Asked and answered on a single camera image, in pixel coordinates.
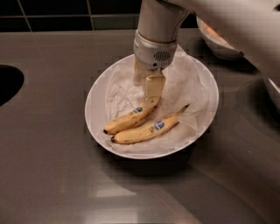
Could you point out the white bowl at right edge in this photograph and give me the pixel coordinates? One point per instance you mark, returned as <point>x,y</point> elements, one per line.
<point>273,91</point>

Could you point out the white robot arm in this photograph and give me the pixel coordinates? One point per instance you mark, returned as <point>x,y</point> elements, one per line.
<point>251,27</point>

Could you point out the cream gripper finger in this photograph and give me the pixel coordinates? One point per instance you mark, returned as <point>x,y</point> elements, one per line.
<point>153,88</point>
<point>140,75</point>

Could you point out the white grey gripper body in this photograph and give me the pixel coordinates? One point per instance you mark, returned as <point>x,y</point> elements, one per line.
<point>152,54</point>

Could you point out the large white bowl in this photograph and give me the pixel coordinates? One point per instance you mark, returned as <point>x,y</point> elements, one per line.
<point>96,115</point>

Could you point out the orange round fruit pile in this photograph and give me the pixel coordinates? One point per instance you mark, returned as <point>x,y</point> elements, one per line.
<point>210,32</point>

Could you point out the white paper liner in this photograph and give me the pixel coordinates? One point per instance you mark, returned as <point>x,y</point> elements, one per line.
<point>187,85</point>

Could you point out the yellow banana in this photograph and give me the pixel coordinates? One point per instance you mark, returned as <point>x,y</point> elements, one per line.
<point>128,121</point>
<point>149,130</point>

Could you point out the dark sink opening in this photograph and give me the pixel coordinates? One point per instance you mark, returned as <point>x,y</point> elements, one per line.
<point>11,80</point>

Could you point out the small white bowl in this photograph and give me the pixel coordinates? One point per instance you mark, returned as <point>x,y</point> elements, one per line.
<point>220,48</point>

